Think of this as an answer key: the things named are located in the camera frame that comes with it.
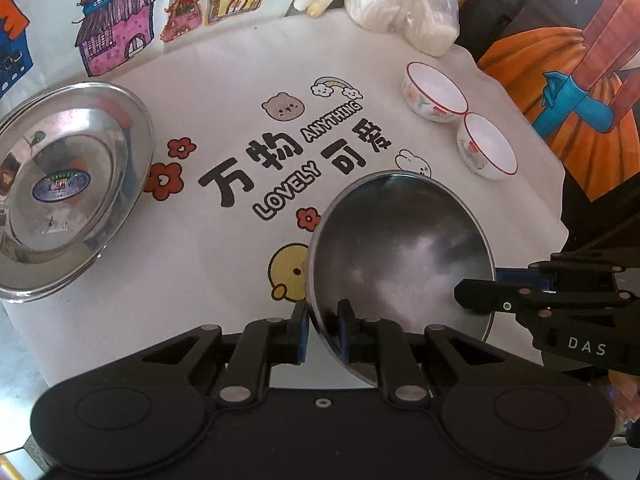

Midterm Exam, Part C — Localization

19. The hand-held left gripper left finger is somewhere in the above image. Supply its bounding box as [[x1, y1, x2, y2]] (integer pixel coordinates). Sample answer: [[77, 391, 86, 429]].
[[142, 301, 312, 406]]

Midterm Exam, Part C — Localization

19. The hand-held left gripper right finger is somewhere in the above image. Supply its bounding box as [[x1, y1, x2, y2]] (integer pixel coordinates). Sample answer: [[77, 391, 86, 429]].
[[336, 299, 506, 406]]

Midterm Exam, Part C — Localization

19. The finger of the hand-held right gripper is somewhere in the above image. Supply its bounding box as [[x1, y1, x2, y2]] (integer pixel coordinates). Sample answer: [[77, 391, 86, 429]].
[[453, 277, 631, 321], [495, 251, 640, 292]]

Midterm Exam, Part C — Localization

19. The stainless steel bowl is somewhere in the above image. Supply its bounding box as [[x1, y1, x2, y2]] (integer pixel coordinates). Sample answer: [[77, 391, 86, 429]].
[[306, 171, 497, 388]]

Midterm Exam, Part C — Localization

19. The white red-rimmed ceramic bowl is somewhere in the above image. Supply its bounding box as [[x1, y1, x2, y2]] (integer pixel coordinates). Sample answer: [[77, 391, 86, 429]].
[[401, 61, 470, 123], [456, 111, 518, 181]]

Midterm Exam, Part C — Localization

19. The white printed tablecloth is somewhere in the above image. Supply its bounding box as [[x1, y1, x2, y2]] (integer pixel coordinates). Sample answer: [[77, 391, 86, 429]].
[[0, 10, 571, 396]]

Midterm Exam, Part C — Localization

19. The plastic bag of white buns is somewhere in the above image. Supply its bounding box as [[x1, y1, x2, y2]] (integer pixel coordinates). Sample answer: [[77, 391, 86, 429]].
[[344, 0, 461, 57]]

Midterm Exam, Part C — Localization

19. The coloured houses drawing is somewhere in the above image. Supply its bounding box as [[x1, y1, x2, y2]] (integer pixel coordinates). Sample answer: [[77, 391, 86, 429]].
[[0, 0, 308, 101]]

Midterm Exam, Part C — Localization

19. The bubble gum girl wall poster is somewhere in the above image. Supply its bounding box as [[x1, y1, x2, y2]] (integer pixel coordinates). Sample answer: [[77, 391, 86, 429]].
[[457, 0, 640, 201]]

